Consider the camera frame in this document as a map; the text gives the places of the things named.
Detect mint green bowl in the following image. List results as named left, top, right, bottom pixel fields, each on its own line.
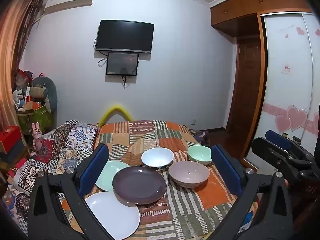
left=187, top=145, right=213, bottom=166

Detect pink rabbit figurine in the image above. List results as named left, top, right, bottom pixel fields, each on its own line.
left=31, top=122, right=43, bottom=153

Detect grey stuffed toy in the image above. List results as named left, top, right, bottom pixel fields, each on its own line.
left=30, top=76, right=58, bottom=114

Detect wall-mounted black television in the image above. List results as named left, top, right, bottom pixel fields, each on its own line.
left=95, top=19, right=155, bottom=54

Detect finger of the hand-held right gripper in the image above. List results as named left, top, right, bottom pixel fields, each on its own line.
left=251, top=137, right=300, bottom=174
left=265, top=130, right=304, bottom=157

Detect dark shoes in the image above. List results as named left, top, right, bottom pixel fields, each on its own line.
left=190, top=130, right=208, bottom=145

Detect pile of toys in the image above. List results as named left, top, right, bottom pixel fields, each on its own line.
left=12, top=69, right=34, bottom=112

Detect small black monitor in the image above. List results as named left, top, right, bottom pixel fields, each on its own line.
left=106, top=52, right=139, bottom=76

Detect pale pink bowl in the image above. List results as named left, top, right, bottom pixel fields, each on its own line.
left=168, top=161, right=210, bottom=188

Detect white bowl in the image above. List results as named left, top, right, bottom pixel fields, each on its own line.
left=141, top=147, right=175, bottom=172

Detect white sliding wardrobe door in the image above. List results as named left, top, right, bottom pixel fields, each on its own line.
left=246, top=11, right=320, bottom=170

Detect white air conditioner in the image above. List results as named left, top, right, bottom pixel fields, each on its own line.
left=44, top=0, right=97, bottom=14

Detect mint green plate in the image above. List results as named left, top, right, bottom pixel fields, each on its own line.
left=95, top=160, right=132, bottom=192

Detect dark purple plate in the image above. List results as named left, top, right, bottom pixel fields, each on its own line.
left=112, top=166, right=167, bottom=205

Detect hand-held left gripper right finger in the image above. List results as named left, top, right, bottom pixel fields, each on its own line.
left=200, top=144, right=294, bottom=240

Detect brown wooden door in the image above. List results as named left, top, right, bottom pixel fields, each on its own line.
left=226, top=36, right=262, bottom=155

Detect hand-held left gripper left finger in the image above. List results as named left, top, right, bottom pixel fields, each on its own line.
left=27, top=144, right=118, bottom=240

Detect yellow curved foam tube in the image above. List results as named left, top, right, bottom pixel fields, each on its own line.
left=99, top=103, right=134, bottom=125

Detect white plate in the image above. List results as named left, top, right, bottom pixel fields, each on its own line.
left=84, top=191, right=141, bottom=240

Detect black and white patterned blanket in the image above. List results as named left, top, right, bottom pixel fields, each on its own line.
left=0, top=120, right=99, bottom=235

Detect red box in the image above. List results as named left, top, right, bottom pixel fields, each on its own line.
left=0, top=126, right=22, bottom=154

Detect orange brown curtain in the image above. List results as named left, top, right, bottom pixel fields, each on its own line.
left=0, top=0, right=47, bottom=155

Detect orange patchwork blanket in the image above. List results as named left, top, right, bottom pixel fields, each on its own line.
left=61, top=120, right=258, bottom=240

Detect green paper bag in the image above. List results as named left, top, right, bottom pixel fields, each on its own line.
left=17, top=105, right=54, bottom=135

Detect wooden overhead cabinet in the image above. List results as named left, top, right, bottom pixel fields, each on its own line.
left=210, top=0, right=313, bottom=30

